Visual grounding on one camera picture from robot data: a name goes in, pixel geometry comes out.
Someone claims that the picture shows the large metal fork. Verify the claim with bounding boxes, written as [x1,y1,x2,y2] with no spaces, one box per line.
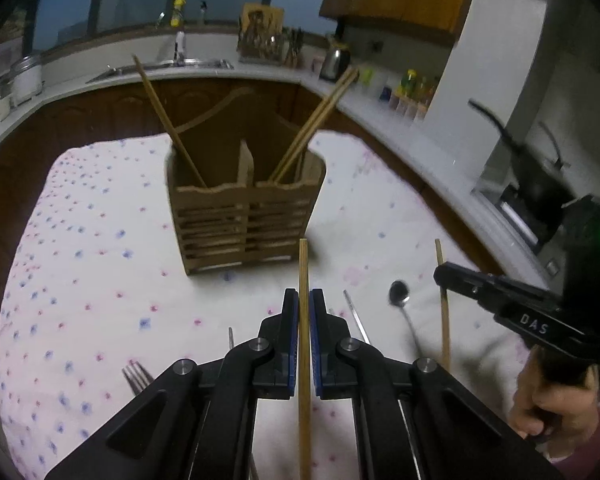
[122,361,155,395]

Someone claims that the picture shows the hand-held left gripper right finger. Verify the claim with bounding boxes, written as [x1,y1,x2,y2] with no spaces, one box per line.
[309,287,566,480]

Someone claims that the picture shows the wooden chopstick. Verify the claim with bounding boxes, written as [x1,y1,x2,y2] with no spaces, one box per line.
[272,69,361,184]
[131,54,208,188]
[299,239,312,480]
[434,239,452,368]
[267,66,355,183]

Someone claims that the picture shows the floral white tablecloth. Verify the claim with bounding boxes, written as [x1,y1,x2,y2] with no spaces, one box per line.
[0,130,546,480]

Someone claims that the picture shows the steel lidded pot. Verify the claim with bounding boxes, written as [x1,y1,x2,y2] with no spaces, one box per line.
[11,55,44,106]

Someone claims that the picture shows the long metal spoon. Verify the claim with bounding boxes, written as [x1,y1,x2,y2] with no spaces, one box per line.
[388,280,427,358]

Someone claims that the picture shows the gas stove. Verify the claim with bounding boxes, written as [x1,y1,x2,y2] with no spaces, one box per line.
[472,180,572,282]

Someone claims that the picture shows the black wok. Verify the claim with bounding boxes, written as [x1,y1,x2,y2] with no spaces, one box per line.
[467,98,582,232]

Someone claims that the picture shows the knife block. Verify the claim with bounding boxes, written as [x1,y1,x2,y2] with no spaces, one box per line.
[284,27,305,69]

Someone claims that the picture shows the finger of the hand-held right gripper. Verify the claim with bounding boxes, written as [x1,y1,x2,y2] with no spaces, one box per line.
[433,261,565,312]

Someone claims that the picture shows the steel kitchen sink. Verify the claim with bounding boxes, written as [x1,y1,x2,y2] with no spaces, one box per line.
[86,58,235,84]

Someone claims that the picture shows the spice jar rack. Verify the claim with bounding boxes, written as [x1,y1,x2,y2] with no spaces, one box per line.
[388,68,439,122]

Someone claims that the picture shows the wooden base cabinets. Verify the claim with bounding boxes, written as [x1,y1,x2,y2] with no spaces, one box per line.
[0,77,506,281]

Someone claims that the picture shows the steel electric kettle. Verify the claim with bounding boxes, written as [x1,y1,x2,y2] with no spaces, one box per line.
[318,35,352,84]

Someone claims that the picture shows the person's right hand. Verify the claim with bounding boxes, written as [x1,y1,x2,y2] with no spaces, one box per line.
[510,347,600,443]

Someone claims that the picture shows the wooden utensil holder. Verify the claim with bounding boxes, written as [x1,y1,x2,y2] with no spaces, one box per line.
[166,86,327,277]

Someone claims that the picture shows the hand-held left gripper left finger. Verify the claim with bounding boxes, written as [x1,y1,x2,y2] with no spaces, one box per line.
[44,287,301,480]

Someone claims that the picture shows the printed wooden board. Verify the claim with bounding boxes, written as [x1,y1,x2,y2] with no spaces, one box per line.
[237,3,286,64]

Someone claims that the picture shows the person's right forearm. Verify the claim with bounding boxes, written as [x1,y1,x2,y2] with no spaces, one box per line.
[545,405,600,466]

